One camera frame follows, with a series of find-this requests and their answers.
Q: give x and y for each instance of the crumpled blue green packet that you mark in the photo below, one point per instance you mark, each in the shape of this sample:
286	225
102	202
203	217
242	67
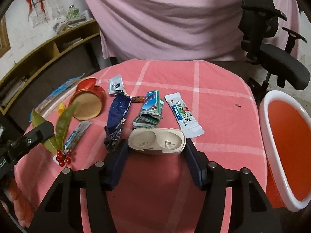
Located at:
151	112

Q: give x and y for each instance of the pink hanging bedsheet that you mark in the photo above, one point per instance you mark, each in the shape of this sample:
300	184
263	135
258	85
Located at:
181	30

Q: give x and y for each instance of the silver foil wrapper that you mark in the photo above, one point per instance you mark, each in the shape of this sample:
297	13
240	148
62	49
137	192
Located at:
116	85

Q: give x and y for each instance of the stack of books on shelf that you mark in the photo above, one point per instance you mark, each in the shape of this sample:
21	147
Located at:
63	23

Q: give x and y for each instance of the person's left hand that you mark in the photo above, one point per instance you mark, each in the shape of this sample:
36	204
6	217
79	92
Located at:
23	210

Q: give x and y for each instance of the green candy jar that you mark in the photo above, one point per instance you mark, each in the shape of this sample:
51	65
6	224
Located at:
73	12

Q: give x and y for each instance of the beige plastic blister case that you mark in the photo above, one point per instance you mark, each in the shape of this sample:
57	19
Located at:
157	141

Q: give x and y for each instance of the small blue white sachet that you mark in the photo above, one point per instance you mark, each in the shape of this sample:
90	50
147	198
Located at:
76	135

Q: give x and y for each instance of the orange trash bin white rim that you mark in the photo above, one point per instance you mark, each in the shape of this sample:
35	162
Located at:
285	129

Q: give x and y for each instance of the blue cartoon cover book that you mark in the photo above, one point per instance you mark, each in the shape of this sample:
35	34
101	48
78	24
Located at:
57	96

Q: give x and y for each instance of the white Dikang medicine sachet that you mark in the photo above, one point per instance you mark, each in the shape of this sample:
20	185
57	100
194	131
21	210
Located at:
187	123

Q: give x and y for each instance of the wooden wall shelf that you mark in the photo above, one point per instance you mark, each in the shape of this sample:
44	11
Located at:
44	56

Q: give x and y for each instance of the green leaf with red berries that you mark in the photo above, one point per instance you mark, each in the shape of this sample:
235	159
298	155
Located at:
55	144

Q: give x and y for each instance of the small yellow cap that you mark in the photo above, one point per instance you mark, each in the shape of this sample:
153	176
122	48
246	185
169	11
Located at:
61	108

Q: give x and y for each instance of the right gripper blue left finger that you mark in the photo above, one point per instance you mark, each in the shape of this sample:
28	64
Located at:
60	210

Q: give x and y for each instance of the dark blue patterned wrapper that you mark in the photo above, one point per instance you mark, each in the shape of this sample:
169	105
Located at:
116	119

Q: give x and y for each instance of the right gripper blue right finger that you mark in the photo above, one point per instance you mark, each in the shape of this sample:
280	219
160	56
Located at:
251	210

